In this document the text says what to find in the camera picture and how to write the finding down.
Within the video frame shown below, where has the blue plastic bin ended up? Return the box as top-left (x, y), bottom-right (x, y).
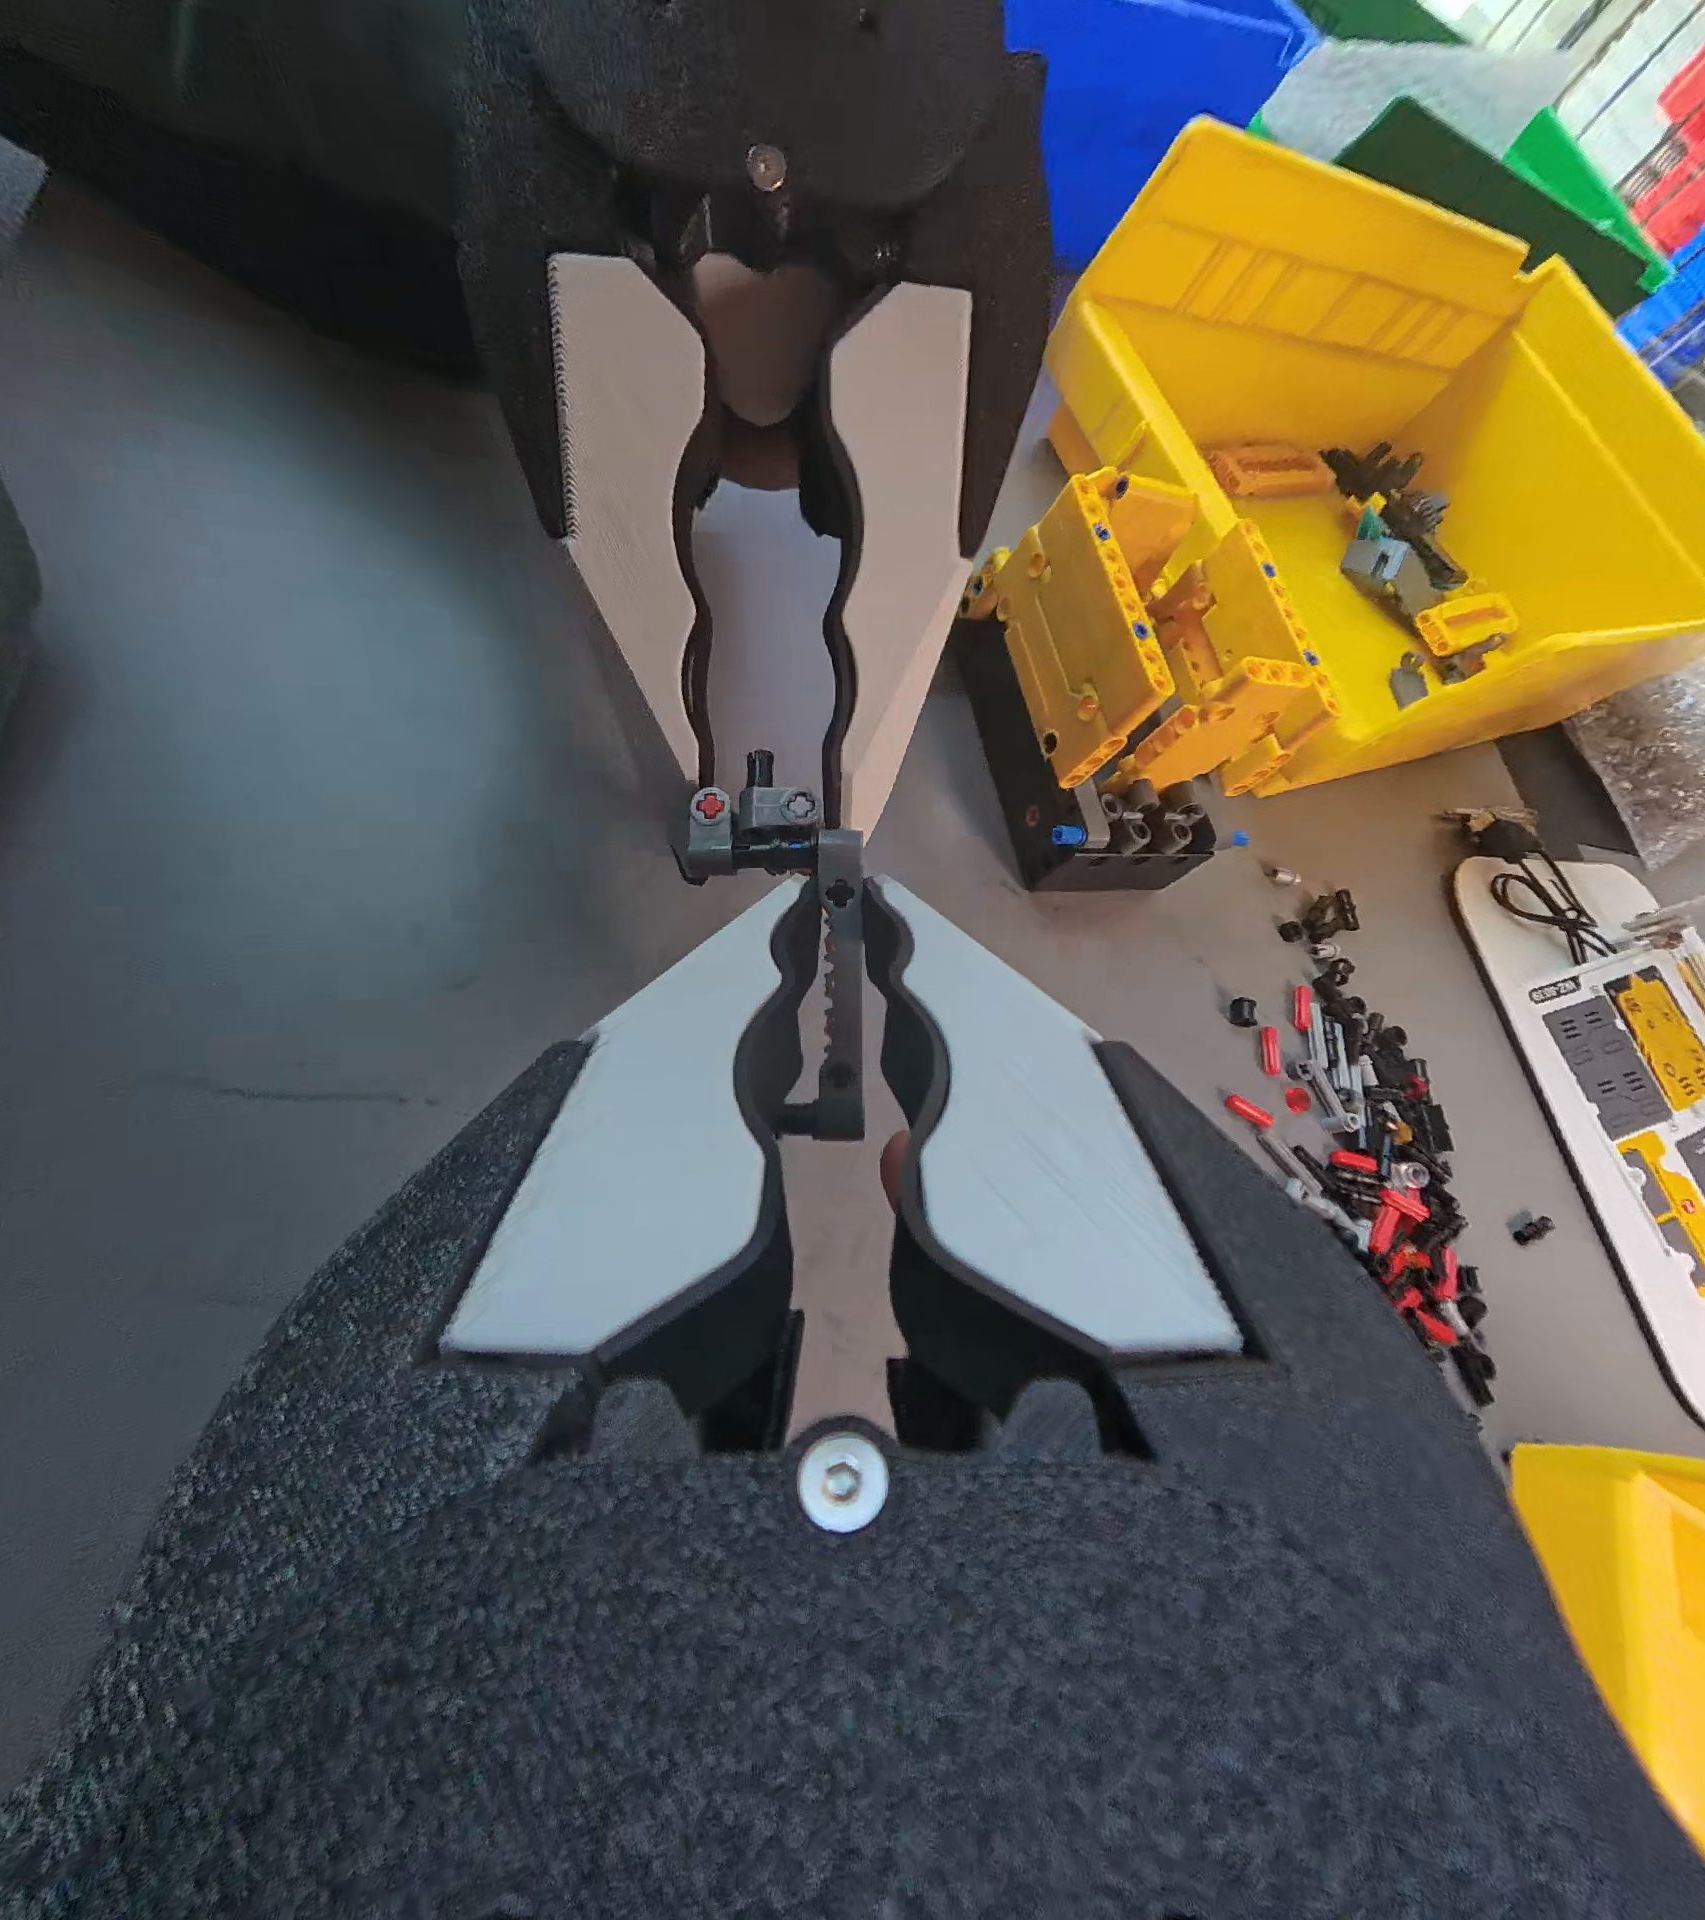
top-left (1002, 0), bottom-right (1320, 273)

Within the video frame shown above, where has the grey green lego piece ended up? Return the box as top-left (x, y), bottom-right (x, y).
top-left (1340, 503), bottom-right (1470, 603)

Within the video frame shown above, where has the green plastic bin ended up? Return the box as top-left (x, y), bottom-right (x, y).
top-left (1332, 97), bottom-right (1673, 317)

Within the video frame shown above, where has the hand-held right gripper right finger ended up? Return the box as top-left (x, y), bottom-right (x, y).
top-left (863, 876), bottom-right (1250, 1405)

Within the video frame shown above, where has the clear plastic bag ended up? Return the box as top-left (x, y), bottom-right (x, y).
top-left (1563, 660), bottom-right (1705, 872)

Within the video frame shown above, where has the small orange lego frame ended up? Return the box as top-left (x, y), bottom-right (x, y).
top-left (1416, 593), bottom-right (1521, 662)

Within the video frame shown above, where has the pile of small lego pins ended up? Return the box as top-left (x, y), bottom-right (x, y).
top-left (1220, 887), bottom-right (1499, 1405)

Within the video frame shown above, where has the yellow black lego robot build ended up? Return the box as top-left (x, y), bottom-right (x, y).
top-left (954, 467), bottom-right (1342, 895)

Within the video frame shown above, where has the yellow plastic parts bin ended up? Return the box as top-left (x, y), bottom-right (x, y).
top-left (1044, 119), bottom-right (1705, 797)
top-left (1510, 1444), bottom-right (1705, 1920)

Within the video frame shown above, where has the bubble wrap sheet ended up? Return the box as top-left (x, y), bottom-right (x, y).
top-left (1257, 39), bottom-right (1576, 169)

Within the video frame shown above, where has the person's left forearm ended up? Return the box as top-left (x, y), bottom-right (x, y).
top-left (0, 0), bottom-right (471, 212)

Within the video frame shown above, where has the grey grille yellow lego subassembly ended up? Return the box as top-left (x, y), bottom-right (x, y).
top-left (770, 830), bottom-right (869, 1146)

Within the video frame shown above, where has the small black cable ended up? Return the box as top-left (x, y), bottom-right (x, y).
top-left (1444, 807), bottom-right (1621, 961)

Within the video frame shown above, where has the bundle of black lego parts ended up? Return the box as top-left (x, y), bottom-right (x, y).
top-left (1318, 443), bottom-right (1445, 548)

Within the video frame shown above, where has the yellow grey lego arm assembly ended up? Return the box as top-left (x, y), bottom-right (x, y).
top-left (673, 751), bottom-right (826, 883)

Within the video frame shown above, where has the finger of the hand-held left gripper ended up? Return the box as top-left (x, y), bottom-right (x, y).
top-left (549, 254), bottom-right (718, 789)
top-left (810, 281), bottom-right (979, 838)

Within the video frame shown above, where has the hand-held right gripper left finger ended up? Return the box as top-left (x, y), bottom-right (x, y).
top-left (437, 874), bottom-right (824, 1405)

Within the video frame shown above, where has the orange lego beam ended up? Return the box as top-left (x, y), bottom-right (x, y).
top-left (1209, 443), bottom-right (1338, 496)

